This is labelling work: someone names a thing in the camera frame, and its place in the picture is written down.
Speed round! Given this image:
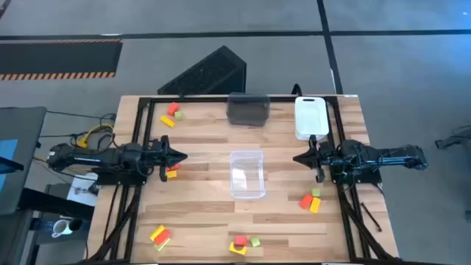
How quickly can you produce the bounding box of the yellow arch block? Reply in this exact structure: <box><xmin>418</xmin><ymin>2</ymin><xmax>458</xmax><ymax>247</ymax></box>
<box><xmin>228</xmin><ymin>241</ymin><xmax>248</xmax><ymax>256</ymax></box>

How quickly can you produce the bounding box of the black chair base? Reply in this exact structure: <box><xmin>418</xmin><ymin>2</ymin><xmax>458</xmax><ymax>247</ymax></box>
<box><xmin>435</xmin><ymin>124</ymin><xmax>471</xmax><ymax>150</ymax></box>

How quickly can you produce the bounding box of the black floor cable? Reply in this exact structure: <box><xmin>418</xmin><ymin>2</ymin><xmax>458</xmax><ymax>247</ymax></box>
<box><xmin>38</xmin><ymin>109</ymin><xmax>118</xmax><ymax>152</ymax></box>

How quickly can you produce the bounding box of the white paper sheet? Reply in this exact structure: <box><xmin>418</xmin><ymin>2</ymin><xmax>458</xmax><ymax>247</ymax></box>
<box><xmin>66</xmin><ymin>172</ymin><xmax>99</xmax><ymax>207</ymax></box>

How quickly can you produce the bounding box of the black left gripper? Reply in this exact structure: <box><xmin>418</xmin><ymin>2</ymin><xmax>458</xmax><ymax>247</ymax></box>
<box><xmin>149</xmin><ymin>135</ymin><xmax>188</xmax><ymax>182</ymax></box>

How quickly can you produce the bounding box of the white plastic bin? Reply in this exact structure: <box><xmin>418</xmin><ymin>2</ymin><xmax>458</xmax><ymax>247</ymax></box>
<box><xmin>294</xmin><ymin>96</ymin><xmax>330</xmax><ymax>141</ymax></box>

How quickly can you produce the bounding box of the dark grey plastic bin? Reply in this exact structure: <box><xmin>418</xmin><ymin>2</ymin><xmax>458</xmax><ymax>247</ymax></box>
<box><xmin>226</xmin><ymin>92</ymin><xmax>272</xmax><ymax>128</ymax></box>

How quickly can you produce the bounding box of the yellow cable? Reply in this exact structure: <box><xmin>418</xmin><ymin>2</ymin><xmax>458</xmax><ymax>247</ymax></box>
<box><xmin>79</xmin><ymin>124</ymin><xmax>115</xmax><ymax>149</ymax></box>

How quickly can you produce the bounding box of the black hazard-striped floor mat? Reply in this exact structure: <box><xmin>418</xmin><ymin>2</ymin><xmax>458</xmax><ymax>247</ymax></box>
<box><xmin>0</xmin><ymin>39</ymin><xmax>124</xmax><ymax>81</ymax></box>

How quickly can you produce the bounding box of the black perforated box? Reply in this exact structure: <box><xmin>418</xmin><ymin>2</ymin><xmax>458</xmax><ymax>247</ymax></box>
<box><xmin>157</xmin><ymin>45</ymin><xmax>247</xmax><ymax>97</ymax></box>

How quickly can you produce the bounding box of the black aluminium table frame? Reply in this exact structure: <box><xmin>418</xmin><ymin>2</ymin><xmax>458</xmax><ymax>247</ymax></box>
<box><xmin>86</xmin><ymin>94</ymin><xmax>402</xmax><ymax>265</ymax></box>

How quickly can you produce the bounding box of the clear plastic bin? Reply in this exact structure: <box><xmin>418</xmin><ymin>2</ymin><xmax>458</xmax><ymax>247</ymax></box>
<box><xmin>229</xmin><ymin>149</ymin><xmax>266</xmax><ymax>200</ymax></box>

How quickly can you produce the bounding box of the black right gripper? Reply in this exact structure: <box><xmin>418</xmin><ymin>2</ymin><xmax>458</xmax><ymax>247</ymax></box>
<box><xmin>293</xmin><ymin>135</ymin><xmax>334</xmax><ymax>184</ymax></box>

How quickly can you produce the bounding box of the white mug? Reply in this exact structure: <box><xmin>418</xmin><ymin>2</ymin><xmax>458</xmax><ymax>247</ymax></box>
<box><xmin>51</xmin><ymin>219</ymin><xmax>74</xmax><ymax>239</ymax></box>

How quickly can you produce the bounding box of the grey desk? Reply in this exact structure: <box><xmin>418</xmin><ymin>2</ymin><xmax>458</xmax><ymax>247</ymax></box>
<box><xmin>0</xmin><ymin>106</ymin><xmax>48</xmax><ymax>216</ymax></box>

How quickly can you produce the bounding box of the black side cart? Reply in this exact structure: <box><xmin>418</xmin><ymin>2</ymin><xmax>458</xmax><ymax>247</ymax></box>
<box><xmin>16</xmin><ymin>185</ymin><xmax>96</xmax><ymax>246</ymax></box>

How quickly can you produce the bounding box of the thin black tool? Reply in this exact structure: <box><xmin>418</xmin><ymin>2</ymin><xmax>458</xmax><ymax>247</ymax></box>
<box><xmin>360</xmin><ymin>201</ymin><xmax>383</xmax><ymax>233</ymax></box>

